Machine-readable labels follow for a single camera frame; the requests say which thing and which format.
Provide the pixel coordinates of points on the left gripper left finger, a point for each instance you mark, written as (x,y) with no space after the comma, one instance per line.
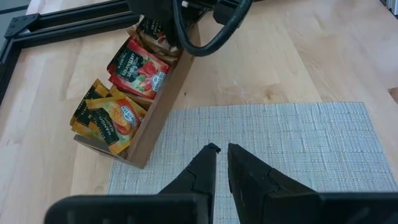
(199,177)

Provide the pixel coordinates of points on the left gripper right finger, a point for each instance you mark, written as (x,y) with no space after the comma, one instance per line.
(248,183)

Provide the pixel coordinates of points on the beige vanilla cinnamon tea packet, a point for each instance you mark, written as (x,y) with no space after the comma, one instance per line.
(161,53)
(152,28)

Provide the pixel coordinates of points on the red tea packet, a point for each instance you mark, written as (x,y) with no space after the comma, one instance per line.
(140,71)
(113,77)

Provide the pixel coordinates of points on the yellow tea packet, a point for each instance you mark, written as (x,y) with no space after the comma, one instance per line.
(94,90)
(115,121)
(81,119)

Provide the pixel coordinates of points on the wooden tea organizer box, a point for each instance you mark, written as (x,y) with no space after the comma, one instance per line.
(155,124)

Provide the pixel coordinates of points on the grey woven placemat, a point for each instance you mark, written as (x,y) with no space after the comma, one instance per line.
(280,146)

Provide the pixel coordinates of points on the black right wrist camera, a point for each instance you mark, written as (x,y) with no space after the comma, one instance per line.
(225,11)

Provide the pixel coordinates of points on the black aluminium table frame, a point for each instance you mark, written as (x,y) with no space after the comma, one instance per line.
(62,21)

